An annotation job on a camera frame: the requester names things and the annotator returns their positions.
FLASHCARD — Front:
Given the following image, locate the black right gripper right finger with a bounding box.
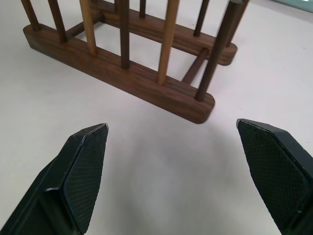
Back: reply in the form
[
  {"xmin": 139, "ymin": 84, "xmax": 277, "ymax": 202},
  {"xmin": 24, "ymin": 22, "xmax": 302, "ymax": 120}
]
[{"xmin": 235, "ymin": 118, "xmax": 313, "ymax": 235}]

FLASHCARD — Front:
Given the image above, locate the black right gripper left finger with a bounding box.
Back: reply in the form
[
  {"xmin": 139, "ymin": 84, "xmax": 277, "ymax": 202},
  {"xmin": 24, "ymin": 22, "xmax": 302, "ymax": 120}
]
[{"xmin": 0, "ymin": 123, "xmax": 110, "ymax": 235}]

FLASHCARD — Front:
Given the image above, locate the wooden dowel rack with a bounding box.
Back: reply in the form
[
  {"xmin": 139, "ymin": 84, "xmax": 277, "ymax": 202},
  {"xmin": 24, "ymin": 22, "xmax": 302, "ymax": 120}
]
[{"xmin": 20, "ymin": 0, "xmax": 250, "ymax": 124}]

